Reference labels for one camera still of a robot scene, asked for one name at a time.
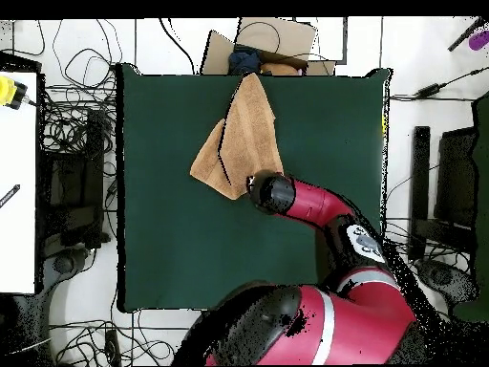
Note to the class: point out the black marker pen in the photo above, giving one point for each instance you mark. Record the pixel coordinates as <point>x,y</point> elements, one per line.
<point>9,195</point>

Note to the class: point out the orange cloth in box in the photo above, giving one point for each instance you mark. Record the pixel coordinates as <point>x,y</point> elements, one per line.
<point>279,69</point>

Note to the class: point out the white panel with dark frame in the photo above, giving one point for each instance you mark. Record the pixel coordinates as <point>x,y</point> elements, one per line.
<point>328,38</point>

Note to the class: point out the yellow and black tool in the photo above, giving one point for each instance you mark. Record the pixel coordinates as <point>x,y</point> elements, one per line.
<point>7,91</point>

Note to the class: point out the black monitor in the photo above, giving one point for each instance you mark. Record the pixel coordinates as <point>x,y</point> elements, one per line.
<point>456,179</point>

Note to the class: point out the purple object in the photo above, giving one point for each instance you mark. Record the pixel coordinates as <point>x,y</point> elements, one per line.
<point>479,40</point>

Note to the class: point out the black equipment stand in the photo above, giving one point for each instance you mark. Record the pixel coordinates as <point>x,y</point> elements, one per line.
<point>76,183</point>

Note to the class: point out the white side table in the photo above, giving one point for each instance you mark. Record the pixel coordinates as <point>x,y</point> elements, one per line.
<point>17,153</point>

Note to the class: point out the green cloth on side table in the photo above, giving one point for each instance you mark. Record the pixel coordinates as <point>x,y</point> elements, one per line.
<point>482,191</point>

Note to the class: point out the dark green table cloth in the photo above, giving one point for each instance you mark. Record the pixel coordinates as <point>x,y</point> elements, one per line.
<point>172,229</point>

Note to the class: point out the black upright bar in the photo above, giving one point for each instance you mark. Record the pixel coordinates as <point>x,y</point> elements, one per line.
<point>420,172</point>

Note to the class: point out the black rod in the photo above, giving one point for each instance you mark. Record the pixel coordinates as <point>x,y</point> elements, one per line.
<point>464,36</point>

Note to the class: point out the brown cardboard box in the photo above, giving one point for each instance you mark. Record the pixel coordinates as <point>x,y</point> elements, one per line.
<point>290,38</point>

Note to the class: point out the black power strip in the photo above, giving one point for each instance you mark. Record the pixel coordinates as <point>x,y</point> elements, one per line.
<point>112,346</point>

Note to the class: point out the orange terry towel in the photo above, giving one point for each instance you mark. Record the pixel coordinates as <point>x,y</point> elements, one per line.
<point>248,145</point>

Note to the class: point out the dark blue cloth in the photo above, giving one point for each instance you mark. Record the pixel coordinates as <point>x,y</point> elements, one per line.
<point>244,61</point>

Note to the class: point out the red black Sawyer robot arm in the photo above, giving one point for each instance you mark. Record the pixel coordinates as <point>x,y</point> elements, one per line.
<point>344,325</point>

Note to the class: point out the grey wheeled stand base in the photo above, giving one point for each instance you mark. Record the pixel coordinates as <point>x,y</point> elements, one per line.
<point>443,277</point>
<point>65,263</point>

